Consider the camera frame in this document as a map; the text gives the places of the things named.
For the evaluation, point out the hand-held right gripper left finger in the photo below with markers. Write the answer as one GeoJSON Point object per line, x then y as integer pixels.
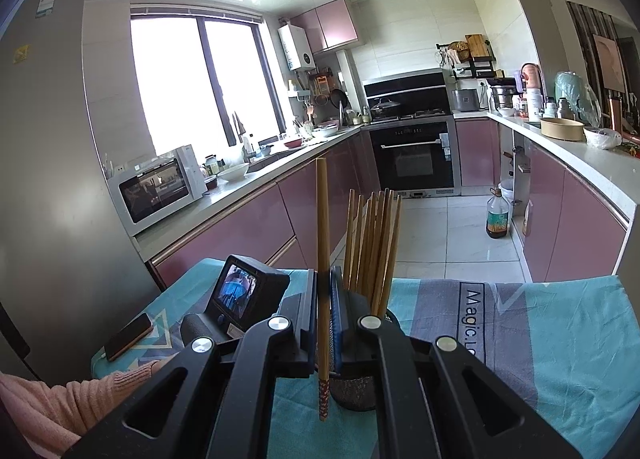
{"type": "Point", "coordinates": [307, 334]}

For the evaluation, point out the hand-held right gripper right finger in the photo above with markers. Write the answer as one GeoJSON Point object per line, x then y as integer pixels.
{"type": "Point", "coordinates": [337, 329]}

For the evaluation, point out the black mesh pen holder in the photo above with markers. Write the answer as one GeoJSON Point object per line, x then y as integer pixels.
{"type": "Point", "coordinates": [355, 394]}

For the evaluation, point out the patterned-tip wooden chopstick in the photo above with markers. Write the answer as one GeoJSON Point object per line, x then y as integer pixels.
{"type": "Point", "coordinates": [323, 219]}

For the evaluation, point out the bunch of wooden chopsticks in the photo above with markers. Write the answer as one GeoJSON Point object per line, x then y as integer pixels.
{"type": "Point", "coordinates": [380, 249]}

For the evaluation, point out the pink sleeved left forearm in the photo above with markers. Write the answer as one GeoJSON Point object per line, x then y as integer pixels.
{"type": "Point", "coordinates": [50, 404]}

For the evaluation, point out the pink base cabinets with sink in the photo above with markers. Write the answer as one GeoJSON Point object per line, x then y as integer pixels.
{"type": "Point", "coordinates": [280, 219]}

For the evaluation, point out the white bowl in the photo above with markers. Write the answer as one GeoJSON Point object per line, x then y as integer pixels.
{"type": "Point", "coordinates": [233, 172]}

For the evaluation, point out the glass jar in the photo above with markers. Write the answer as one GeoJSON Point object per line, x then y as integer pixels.
{"type": "Point", "coordinates": [212, 165]}

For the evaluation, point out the smartphone with orange case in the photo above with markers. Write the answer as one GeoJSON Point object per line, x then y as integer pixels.
{"type": "Point", "coordinates": [129, 336]}

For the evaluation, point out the white countertop oven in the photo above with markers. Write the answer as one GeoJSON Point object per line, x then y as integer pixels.
{"type": "Point", "coordinates": [155, 189]}

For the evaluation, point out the red bowl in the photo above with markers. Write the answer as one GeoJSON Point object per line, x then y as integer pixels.
{"type": "Point", "coordinates": [293, 141]}

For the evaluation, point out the kitchen faucet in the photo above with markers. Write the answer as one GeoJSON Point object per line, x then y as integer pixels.
{"type": "Point", "coordinates": [240, 134]}

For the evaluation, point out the white basin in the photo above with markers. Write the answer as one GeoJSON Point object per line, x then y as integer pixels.
{"type": "Point", "coordinates": [326, 130]}

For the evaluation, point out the black built-in oven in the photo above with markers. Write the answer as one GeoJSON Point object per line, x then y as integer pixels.
{"type": "Point", "coordinates": [415, 159]}

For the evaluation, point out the cooking oil bottle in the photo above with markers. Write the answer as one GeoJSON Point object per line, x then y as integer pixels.
{"type": "Point", "coordinates": [498, 219]}

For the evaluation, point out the black frying pan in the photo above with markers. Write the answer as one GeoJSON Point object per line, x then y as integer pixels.
{"type": "Point", "coordinates": [338, 98]}

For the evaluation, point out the kitchen window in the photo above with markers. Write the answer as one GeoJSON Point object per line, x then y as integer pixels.
{"type": "Point", "coordinates": [200, 84]}

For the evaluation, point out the orange hanging board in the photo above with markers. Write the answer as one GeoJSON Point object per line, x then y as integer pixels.
{"type": "Point", "coordinates": [322, 83]}

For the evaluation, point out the blue grey printed tablecloth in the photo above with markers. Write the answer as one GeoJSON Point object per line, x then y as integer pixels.
{"type": "Point", "coordinates": [550, 339]}

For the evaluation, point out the pot with glass lid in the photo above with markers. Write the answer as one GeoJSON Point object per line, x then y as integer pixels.
{"type": "Point", "coordinates": [386, 106]}

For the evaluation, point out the white bucket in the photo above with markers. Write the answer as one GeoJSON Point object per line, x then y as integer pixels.
{"type": "Point", "coordinates": [507, 191]}

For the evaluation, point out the grey refrigerator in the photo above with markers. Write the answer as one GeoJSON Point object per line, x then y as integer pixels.
{"type": "Point", "coordinates": [55, 164]}

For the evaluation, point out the black range hood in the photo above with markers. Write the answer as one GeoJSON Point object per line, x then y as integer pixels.
{"type": "Point", "coordinates": [407, 91]}

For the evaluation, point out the pink base cabinets with open shelf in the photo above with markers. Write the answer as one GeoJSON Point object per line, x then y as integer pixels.
{"type": "Point", "coordinates": [565, 219]}

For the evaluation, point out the steel steamer pot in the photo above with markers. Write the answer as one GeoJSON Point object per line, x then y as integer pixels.
{"type": "Point", "coordinates": [503, 96]}

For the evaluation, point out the white jar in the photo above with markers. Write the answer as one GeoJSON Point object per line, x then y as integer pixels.
{"type": "Point", "coordinates": [535, 104]}

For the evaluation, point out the wooden cutting board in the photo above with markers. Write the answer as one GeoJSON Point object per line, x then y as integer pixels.
{"type": "Point", "coordinates": [474, 45]}

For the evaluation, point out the pink kettle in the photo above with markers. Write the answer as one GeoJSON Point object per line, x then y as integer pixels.
{"type": "Point", "coordinates": [530, 75]}

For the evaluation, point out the white plastic bag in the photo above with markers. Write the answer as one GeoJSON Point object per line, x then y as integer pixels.
{"type": "Point", "coordinates": [602, 138]}

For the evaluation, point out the teal appliance under plastic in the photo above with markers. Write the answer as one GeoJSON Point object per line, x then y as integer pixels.
{"type": "Point", "coordinates": [575, 99]}

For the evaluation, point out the copper thermos bottle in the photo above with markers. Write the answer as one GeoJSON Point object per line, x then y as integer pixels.
{"type": "Point", "coordinates": [615, 114]}

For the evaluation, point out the white wall water heater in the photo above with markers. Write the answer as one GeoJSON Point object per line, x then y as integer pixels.
{"type": "Point", "coordinates": [296, 46]}

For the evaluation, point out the pink wall cabinet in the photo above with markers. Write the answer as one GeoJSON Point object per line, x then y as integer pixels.
{"type": "Point", "coordinates": [327, 26]}

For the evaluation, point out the black wall rack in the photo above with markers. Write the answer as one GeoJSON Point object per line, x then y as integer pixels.
{"type": "Point", "coordinates": [467, 66]}

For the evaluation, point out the framed wall painting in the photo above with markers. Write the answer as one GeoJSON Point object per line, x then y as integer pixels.
{"type": "Point", "coordinates": [610, 61]}

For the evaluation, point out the dark slatted wall panel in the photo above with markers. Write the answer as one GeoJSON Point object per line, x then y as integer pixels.
{"type": "Point", "coordinates": [580, 29]}

